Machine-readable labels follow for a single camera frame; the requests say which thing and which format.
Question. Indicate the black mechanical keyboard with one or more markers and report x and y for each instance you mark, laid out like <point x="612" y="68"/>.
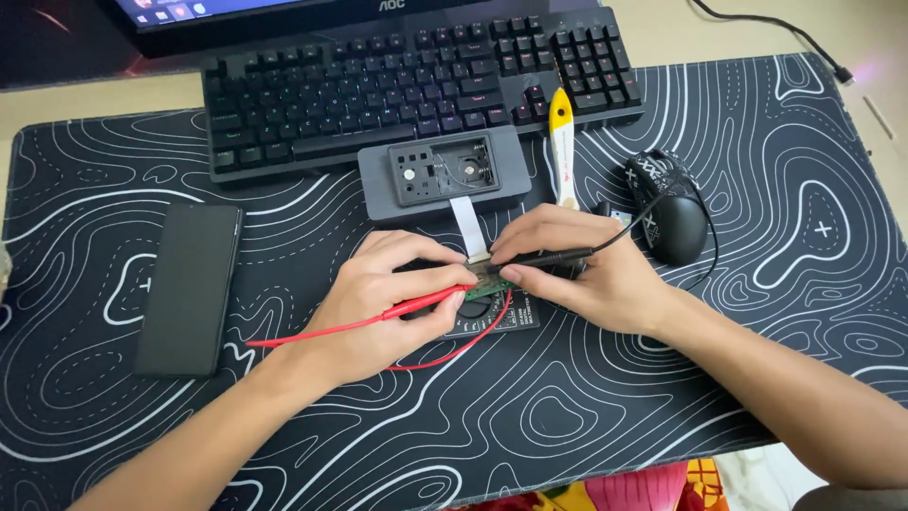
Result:
<point x="355" y="92"/>

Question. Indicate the small black and blue connector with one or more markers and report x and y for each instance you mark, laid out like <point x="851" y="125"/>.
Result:
<point x="618" y="217"/>

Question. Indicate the colourful patterned cloth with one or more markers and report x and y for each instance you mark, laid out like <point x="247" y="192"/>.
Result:
<point x="624" y="493"/>

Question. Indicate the green circuit board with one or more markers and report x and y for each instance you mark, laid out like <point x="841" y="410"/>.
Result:
<point x="489" y="287"/>

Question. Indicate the person's left hand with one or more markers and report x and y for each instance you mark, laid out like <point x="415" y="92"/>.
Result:
<point x="369" y="312"/>

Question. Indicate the person's right hand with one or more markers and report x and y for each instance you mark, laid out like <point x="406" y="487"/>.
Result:
<point x="603" y="277"/>

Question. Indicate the black smartphone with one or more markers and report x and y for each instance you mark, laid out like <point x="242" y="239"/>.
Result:
<point x="188" y="291"/>

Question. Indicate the black multimeter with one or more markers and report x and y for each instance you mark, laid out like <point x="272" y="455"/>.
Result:
<point x="496" y="323"/>

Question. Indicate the yellow and white hand tool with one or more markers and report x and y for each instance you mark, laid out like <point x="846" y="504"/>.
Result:
<point x="562" y="149"/>

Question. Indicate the black desk mat white lines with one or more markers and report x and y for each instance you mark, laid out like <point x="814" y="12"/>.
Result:
<point x="638" y="397"/>

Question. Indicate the black mouse with white pattern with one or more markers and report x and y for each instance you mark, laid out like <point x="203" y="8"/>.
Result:
<point x="681" y="234"/>

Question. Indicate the black computer monitor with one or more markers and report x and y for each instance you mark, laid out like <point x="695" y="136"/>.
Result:
<point x="319" y="25"/>

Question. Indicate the red multimeter probe with lead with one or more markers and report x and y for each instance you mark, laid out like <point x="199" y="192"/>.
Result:
<point x="425" y="304"/>

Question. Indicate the grey open device case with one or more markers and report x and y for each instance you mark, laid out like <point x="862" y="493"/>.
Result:
<point x="376" y="191"/>

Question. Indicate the black multimeter probe with lead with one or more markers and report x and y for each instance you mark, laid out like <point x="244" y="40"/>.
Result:
<point x="553" y="257"/>

